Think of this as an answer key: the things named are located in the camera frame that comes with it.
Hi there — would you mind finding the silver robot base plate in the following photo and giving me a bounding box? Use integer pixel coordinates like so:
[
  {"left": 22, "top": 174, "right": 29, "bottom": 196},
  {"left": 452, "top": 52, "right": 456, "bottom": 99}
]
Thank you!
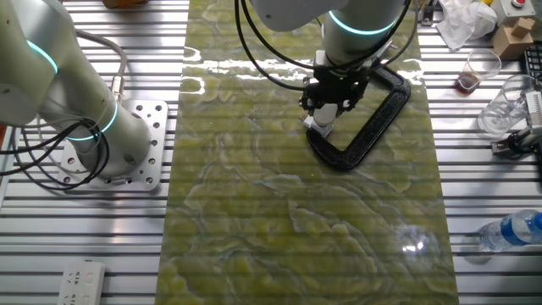
[{"left": 56, "top": 99, "right": 169, "bottom": 192}]

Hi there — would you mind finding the black C-clamp with steel screw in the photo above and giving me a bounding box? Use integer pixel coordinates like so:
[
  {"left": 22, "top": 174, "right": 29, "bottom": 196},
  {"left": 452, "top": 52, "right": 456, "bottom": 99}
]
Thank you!
[{"left": 304, "top": 63, "right": 412, "bottom": 171}]

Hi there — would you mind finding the grey hose with metal connector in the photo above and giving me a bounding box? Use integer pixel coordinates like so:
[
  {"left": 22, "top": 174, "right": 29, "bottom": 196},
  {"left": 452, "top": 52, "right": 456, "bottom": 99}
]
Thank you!
[{"left": 74, "top": 28, "right": 129, "bottom": 105}]

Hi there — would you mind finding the silver camera module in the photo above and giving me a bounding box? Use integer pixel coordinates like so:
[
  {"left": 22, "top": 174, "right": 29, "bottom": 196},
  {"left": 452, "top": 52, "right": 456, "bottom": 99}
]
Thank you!
[{"left": 418, "top": 0, "right": 437, "bottom": 26}]

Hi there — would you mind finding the grey camera on black mount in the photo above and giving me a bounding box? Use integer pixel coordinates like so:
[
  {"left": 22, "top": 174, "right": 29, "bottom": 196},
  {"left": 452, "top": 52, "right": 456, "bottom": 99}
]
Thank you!
[{"left": 490, "top": 90, "right": 542, "bottom": 161}]

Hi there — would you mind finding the white lamp socket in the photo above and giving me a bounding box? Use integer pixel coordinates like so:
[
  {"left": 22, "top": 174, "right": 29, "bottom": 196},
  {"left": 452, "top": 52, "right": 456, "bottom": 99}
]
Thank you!
[{"left": 302, "top": 116, "right": 334, "bottom": 137}]

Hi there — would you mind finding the black keyboard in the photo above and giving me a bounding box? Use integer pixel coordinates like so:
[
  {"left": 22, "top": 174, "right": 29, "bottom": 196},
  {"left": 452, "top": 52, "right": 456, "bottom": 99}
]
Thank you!
[{"left": 523, "top": 44, "right": 542, "bottom": 84}]

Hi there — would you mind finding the clear cup with brown liquid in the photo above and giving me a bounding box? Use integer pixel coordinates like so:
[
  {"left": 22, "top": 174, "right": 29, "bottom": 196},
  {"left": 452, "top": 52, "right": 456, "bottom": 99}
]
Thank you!
[{"left": 455, "top": 47, "right": 503, "bottom": 97}]

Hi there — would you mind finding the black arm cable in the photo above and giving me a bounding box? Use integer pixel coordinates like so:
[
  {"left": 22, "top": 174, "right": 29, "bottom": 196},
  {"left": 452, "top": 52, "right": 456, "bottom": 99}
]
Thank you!
[
  {"left": 240, "top": 0, "right": 414, "bottom": 71},
  {"left": 233, "top": 0, "right": 308, "bottom": 92}
]

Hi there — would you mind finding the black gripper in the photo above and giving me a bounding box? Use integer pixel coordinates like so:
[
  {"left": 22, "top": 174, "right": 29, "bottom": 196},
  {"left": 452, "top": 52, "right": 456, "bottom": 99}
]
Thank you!
[{"left": 299, "top": 63, "right": 369, "bottom": 115}]

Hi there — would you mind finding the green marble pattern mat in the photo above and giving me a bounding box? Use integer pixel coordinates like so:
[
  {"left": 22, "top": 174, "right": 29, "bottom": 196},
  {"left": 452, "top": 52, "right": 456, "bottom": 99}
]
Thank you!
[{"left": 154, "top": 0, "right": 461, "bottom": 305}]

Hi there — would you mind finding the white power strip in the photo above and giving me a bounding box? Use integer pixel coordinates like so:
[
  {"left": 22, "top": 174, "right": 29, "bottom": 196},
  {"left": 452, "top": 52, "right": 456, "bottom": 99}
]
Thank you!
[{"left": 57, "top": 259, "right": 107, "bottom": 305}]

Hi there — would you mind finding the grey emergency stop box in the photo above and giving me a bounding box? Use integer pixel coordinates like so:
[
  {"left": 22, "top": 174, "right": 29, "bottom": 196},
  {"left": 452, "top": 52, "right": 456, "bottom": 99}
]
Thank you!
[{"left": 490, "top": 0, "right": 542, "bottom": 27}]

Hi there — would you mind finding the small cardboard box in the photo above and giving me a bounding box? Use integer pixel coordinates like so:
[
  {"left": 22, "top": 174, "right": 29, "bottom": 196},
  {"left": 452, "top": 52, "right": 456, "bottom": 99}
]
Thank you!
[{"left": 491, "top": 25, "right": 534, "bottom": 60}]

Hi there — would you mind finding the black looped cable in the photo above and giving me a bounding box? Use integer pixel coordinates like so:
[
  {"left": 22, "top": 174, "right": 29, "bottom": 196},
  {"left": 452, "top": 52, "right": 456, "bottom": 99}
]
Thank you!
[{"left": 0, "top": 118, "right": 113, "bottom": 191}]

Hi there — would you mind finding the water bottle with blue cap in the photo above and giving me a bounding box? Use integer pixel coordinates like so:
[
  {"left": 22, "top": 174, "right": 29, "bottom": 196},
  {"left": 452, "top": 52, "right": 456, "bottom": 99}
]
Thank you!
[{"left": 477, "top": 208, "right": 542, "bottom": 254}]

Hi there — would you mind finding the small brown block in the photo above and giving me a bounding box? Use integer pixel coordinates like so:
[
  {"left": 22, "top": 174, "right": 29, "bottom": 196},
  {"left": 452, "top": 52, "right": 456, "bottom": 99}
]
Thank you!
[{"left": 511, "top": 16, "right": 537, "bottom": 39}]

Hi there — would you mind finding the white light bulb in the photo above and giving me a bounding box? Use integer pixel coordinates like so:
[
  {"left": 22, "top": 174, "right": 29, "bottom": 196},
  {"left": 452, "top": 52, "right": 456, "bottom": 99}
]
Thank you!
[{"left": 312, "top": 103, "right": 340, "bottom": 128}]

